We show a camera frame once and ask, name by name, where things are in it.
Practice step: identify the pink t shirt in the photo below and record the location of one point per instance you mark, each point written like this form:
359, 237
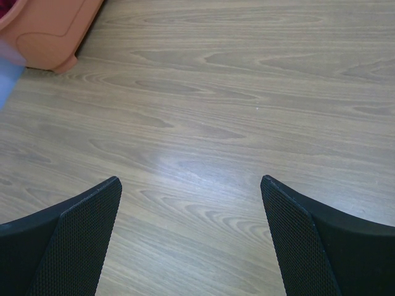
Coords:
6, 6

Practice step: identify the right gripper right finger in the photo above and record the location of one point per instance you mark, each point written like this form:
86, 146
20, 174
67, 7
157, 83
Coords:
323, 251

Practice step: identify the orange plastic laundry basket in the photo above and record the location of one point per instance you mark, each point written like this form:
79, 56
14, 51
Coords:
46, 34

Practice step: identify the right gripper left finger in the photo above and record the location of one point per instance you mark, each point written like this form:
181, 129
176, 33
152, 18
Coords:
60, 250

